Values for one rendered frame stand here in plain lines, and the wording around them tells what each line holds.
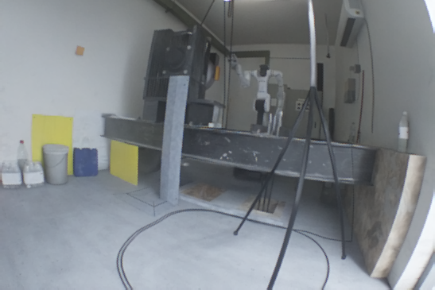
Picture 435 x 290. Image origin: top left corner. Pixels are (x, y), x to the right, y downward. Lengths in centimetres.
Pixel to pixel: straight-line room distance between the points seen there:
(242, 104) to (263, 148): 362
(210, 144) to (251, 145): 34
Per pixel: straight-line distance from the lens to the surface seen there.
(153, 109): 193
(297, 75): 486
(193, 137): 164
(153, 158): 234
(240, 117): 495
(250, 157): 145
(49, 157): 200
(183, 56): 178
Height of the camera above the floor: 71
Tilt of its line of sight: 1 degrees down
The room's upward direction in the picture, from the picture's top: 6 degrees clockwise
